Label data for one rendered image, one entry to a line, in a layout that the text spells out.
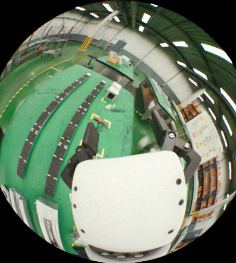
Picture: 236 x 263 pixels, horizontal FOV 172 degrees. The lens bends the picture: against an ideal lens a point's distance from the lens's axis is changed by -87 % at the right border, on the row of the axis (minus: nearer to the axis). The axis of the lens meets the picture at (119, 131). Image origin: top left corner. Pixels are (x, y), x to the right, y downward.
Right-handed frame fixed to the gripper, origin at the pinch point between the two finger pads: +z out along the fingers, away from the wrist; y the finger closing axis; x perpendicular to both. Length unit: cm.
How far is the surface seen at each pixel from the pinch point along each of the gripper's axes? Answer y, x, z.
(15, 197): -52, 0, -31
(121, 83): -3, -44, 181
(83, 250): -31, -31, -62
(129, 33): 208, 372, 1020
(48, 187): -36.0, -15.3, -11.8
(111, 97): -12, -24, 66
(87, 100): -25, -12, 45
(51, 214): -31.1, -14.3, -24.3
